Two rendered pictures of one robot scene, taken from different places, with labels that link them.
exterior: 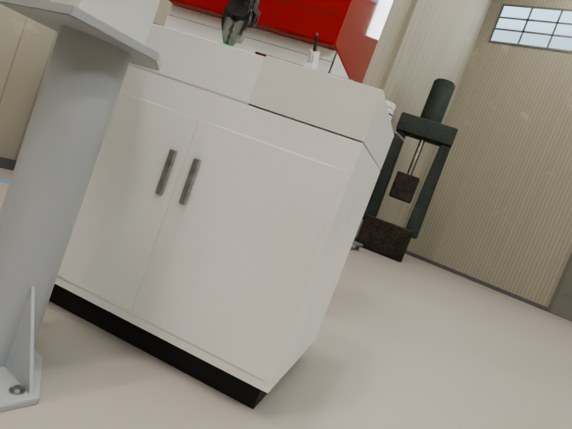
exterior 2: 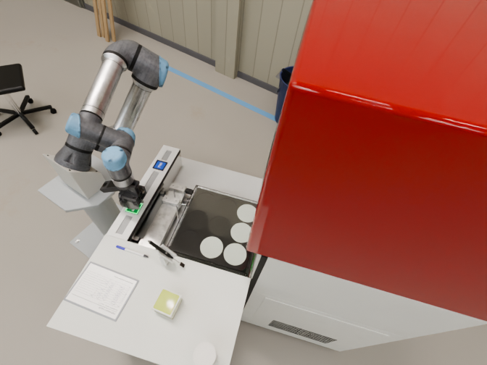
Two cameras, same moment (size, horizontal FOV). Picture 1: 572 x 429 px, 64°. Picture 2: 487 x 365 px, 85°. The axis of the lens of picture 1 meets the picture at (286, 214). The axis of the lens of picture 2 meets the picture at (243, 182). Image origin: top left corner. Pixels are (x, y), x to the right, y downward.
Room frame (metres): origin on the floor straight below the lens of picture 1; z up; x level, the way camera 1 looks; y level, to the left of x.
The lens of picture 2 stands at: (1.80, -0.26, 2.02)
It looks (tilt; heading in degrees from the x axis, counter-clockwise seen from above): 53 degrees down; 82
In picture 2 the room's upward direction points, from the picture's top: 9 degrees clockwise
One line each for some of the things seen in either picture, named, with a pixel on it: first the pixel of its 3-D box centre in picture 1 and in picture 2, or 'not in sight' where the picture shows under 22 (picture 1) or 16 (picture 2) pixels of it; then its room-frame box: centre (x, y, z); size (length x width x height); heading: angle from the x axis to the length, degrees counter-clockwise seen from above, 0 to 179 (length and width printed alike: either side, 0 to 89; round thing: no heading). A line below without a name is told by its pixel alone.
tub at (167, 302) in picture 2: not in sight; (167, 303); (1.63, -0.06, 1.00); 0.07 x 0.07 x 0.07; 70
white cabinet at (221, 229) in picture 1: (207, 222); not in sight; (1.66, 0.26, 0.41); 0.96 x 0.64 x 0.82; 75
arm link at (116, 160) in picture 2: not in sight; (117, 163); (1.43, 0.34, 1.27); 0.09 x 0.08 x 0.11; 92
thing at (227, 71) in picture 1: (184, 60); (150, 194); (1.45, 0.46, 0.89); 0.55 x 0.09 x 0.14; 75
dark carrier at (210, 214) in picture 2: not in sight; (219, 226); (1.80, 0.30, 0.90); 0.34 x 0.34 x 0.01; 75
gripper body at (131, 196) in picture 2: (246, 3); (130, 190); (1.44, 0.34, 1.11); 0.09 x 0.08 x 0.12; 165
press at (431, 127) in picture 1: (411, 168); not in sight; (8.26, -1.81, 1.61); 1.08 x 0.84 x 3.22; 58
